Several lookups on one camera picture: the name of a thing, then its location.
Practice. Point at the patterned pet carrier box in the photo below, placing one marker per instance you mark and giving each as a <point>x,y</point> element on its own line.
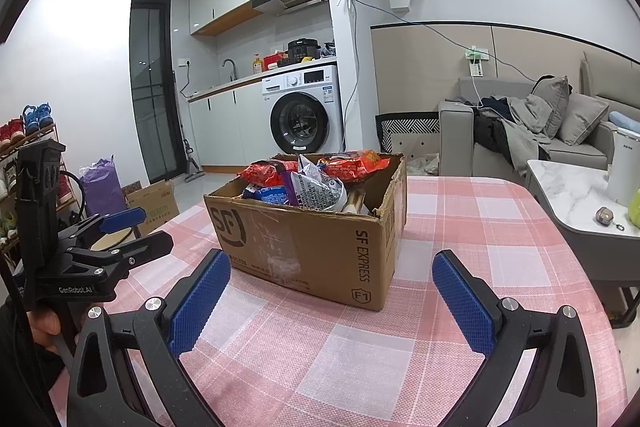
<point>405,127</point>

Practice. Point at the plain red snack packet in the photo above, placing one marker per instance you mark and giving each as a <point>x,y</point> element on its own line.
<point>350,164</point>

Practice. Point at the red box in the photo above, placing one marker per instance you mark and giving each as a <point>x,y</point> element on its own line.
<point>274,61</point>

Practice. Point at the light grey pillow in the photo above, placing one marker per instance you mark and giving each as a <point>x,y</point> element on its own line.
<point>582,119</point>

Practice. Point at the plastic bag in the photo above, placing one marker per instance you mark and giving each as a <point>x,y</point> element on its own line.
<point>327,50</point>

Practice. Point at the person's left hand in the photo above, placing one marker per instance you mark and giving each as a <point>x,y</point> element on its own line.
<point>45,327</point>

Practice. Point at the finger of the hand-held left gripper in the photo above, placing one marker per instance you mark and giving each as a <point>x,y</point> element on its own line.
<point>122,218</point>
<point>145,247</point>

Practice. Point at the shoe rack with shoes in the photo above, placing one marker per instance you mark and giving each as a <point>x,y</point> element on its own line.
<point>30,122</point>

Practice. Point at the pile of dark clothes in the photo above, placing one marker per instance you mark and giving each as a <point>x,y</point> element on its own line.
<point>510,132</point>

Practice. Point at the pink plaid tablecloth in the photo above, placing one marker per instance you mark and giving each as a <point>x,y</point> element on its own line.
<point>325,357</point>

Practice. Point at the marble side table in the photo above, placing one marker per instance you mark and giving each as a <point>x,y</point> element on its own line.
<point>565,197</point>

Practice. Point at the small metal object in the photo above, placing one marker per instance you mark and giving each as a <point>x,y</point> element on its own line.
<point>604,216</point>

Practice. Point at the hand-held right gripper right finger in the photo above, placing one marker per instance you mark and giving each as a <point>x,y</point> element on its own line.
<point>462,302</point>

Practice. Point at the grey sofa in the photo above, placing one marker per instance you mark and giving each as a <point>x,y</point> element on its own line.
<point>455,137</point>

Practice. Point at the purple snack packet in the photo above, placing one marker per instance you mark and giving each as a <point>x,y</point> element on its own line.
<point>287,187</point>

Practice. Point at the white washing machine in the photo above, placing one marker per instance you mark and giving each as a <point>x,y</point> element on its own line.
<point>300,117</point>

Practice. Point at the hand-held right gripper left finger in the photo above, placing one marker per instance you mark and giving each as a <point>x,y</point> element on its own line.
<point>200,302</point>

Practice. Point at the printed cardboard floor box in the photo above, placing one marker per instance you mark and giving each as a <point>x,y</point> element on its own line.
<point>155,207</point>

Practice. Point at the dark glass door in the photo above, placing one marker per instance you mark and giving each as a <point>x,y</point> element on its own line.
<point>150,97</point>

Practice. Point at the red cookie packet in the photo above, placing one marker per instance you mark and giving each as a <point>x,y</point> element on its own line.
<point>270,172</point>

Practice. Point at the light blue pillow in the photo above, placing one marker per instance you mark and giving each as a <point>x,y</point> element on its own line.
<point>625,122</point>

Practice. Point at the beige bread packet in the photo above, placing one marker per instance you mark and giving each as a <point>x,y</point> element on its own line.
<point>355,199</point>

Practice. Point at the white kitchen counter cabinets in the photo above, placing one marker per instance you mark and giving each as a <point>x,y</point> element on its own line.
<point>225,127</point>

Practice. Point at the black pressure cooker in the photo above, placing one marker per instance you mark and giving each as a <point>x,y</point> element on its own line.
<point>302,51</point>

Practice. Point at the curved metal faucet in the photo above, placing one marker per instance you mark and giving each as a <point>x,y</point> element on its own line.
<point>232,64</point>

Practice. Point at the white wall socket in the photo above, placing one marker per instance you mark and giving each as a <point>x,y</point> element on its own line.
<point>183,62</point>

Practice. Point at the purple bag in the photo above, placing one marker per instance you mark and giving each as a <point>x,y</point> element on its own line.
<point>102,192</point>

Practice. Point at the floor mop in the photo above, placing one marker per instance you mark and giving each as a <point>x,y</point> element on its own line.
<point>192,174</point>

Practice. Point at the yellow bottle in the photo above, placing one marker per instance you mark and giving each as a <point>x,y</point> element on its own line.
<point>257,66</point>

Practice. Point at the white kettle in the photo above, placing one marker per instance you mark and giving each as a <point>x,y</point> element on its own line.
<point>622,172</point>

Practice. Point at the wall outlet with charger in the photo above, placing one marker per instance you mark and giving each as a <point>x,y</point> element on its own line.
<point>475,62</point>

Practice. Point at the white noodle snack packet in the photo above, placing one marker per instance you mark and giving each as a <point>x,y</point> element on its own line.
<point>320,192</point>

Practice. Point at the round wooden stool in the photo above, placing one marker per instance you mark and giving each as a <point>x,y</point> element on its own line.
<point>112,241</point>

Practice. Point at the blue cookie packet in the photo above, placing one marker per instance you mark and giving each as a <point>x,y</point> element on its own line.
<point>265,194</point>

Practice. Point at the brown cardboard box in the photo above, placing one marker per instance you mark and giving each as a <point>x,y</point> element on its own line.
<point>300,242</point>

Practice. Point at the dark grey pillow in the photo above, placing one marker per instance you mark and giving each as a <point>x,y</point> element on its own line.
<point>552,107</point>

